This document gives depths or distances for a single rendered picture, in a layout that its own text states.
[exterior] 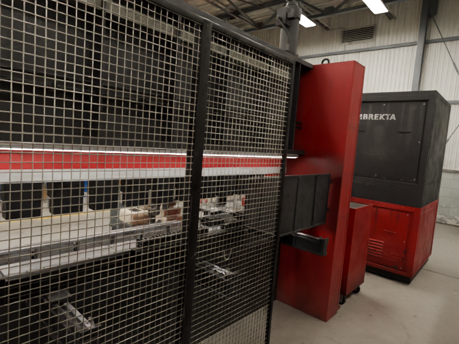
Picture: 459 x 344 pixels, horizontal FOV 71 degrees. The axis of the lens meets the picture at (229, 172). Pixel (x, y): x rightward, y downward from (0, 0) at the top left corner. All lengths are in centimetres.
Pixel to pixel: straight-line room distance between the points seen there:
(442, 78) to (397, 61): 112
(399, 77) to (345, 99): 661
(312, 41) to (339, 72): 773
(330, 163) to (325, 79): 74
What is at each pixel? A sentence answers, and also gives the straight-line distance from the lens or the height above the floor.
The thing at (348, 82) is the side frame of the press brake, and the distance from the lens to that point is 297.
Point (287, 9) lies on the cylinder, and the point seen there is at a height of 266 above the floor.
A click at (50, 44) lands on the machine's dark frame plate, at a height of 192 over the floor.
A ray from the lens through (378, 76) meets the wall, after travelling 966.
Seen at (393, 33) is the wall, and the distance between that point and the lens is 989.
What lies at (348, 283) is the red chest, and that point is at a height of 24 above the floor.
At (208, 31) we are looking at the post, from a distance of 134.
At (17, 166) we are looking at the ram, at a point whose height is 136.
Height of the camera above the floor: 154
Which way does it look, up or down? 5 degrees down
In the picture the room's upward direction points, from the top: 4 degrees clockwise
